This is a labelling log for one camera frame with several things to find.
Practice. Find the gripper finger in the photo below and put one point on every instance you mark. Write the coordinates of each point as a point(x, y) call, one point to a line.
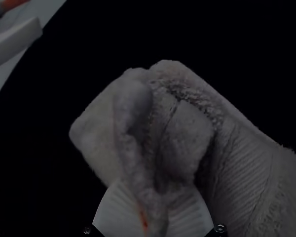
point(12, 3)
point(12, 40)
point(190, 219)
point(118, 212)

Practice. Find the pale towel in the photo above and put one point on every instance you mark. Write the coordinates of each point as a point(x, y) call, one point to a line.
point(187, 138)

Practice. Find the black mat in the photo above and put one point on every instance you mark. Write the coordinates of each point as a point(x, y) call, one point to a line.
point(212, 29)

